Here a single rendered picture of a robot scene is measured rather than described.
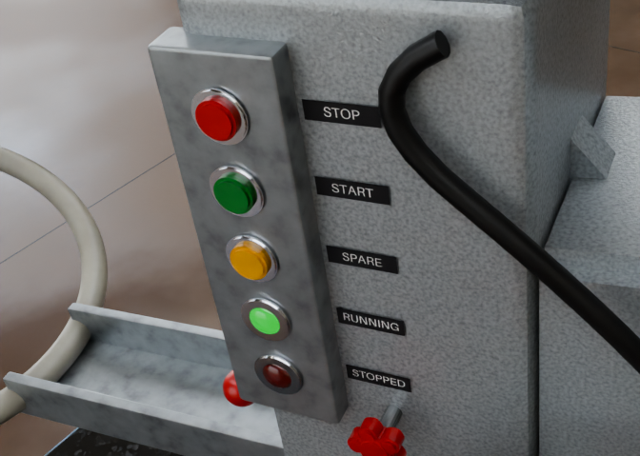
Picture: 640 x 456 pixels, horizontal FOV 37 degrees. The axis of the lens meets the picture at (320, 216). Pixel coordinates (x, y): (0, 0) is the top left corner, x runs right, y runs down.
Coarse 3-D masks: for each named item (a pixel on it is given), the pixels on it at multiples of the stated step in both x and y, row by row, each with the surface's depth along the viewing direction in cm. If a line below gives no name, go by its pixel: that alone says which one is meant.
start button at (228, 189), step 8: (224, 176) 55; (232, 176) 55; (216, 184) 56; (224, 184) 55; (232, 184) 55; (240, 184) 55; (216, 192) 56; (224, 192) 55; (232, 192) 55; (240, 192) 55; (248, 192) 55; (224, 200) 56; (232, 200) 55; (240, 200) 55; (248, 200) 55; (232, 208) 56; (240, 208) 56; (248, 208) 56
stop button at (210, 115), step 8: (200, 104) 52; (208, 104) 52; (216, 104) 52; (224, 104) 52; (200, 112) 52; (208, 112) 52; (216, 112) 52; (224, 112) 52; (232, 112) 52; (200, 120) 53; (208, 120) 53; (216, 120) 52; (224, 120) 52; (232, 120) 52; (200, 128) 53; (208, 128) 53; (216, 128) 53; (224, 128) 52; (232, 128) 52; (216, 136) 53; (224, 136) 53; (232, 136) 53
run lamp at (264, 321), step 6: (252, 312) 61; (258, 312) 61; (264, 312) 61; (252, 318) 62; (258, 318) 61; (264, 318) 61; (270, 318) 61; (252, 324) 62; (258, 324) 61; (264, 324) 61; (270, 324) 61; (276, 324) 61; (264, 330) 62; (270, 330) 62; (276, 330) 62
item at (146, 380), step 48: (96, 336) 105; (144, 336) 101; (192, 336) 97; (48, 384) 94; (96, 384) 100; (144, 384) 98; (192, 384) 97; (144, 432) 91; (192, 432) 87; (240, 432) 84
